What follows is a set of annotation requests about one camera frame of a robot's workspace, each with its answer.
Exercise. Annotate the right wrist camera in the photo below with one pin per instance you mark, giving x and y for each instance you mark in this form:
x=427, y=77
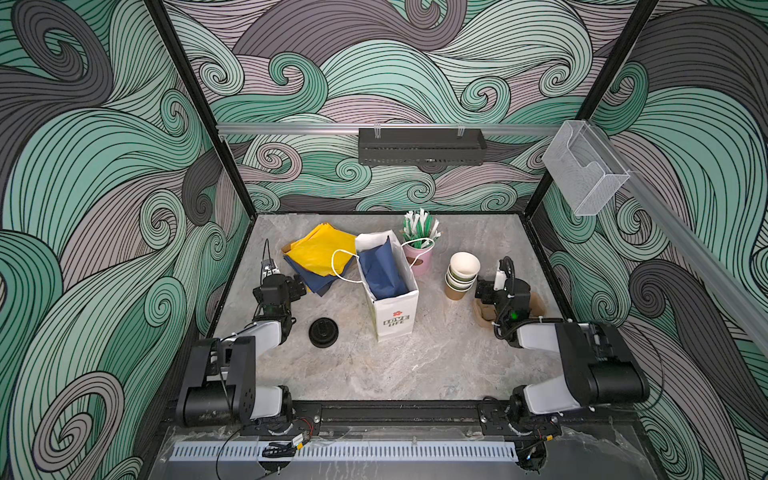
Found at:
x=500, y=279

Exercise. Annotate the black wall shelf tray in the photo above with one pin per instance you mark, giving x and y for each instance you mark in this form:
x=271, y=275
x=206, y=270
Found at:
x=421, y=146

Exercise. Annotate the black cup lid near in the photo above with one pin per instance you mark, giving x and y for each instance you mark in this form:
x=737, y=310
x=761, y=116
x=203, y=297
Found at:
x=323, y=332

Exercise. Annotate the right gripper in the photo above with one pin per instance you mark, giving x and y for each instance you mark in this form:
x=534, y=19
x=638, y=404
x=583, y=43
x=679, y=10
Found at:
x=486, y=290

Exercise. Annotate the clear acrylic wall holder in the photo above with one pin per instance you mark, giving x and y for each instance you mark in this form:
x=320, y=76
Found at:
x=585, y=166

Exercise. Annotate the yellow cloth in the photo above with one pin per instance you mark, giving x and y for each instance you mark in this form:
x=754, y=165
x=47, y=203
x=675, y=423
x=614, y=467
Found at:
x=324, y=251

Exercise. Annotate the navy blue cloth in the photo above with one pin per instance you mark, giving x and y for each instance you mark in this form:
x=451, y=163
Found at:
x=318, y=284
x=381, y=272

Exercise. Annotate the pink cup holder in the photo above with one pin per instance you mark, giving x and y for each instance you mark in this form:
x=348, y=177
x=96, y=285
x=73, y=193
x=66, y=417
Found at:
x=419, y=259

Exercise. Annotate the stack of paper cups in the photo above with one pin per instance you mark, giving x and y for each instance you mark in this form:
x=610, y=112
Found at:
x=461, y=274

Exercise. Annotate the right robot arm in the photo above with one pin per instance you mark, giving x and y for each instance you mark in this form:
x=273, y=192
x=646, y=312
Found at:
x=598, y=367

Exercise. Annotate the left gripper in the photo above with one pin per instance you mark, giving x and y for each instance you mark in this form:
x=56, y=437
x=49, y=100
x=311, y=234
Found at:
x=293, y=288

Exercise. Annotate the white slotted cable duct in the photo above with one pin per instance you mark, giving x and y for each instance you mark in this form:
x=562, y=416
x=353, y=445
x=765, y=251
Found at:
x=452, y=451

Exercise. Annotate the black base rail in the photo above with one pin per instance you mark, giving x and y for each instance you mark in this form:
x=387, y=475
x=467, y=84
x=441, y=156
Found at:
x=331, y=419

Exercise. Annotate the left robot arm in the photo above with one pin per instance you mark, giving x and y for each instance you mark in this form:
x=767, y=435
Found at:
x=219, y=386

